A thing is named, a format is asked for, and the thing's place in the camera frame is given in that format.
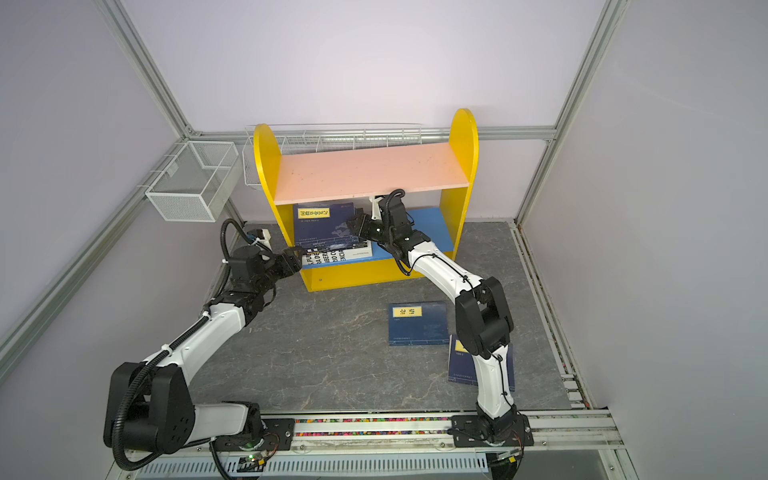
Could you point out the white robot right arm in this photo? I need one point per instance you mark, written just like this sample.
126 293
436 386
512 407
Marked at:
483 319

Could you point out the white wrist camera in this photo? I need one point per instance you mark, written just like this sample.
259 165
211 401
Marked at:
262 235
376 214

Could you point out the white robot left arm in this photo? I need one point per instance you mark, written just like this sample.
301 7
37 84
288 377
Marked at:
150 411

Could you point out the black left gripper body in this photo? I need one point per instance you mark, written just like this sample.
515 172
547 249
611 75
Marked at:
273 271

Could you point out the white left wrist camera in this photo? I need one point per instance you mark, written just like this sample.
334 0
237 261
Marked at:
262 235

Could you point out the white mesh basket box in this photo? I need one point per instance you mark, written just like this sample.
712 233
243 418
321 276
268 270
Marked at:
197 182

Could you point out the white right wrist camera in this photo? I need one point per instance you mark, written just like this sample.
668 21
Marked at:
376 214

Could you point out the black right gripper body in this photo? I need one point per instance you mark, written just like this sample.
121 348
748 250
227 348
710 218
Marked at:
386 239

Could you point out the yellow wooden bookshelf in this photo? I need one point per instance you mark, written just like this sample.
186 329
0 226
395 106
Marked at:
415 200

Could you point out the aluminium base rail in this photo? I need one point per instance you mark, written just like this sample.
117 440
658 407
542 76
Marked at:
418 432

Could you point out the dark blue book top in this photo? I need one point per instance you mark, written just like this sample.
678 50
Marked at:
322 226

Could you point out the dark blue book under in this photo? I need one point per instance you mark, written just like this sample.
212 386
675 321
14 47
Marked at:
418 324

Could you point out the white vented cable duct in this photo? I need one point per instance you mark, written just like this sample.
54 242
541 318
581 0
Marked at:
246 466

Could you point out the white book black text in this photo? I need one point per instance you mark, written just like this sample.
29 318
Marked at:
319 258

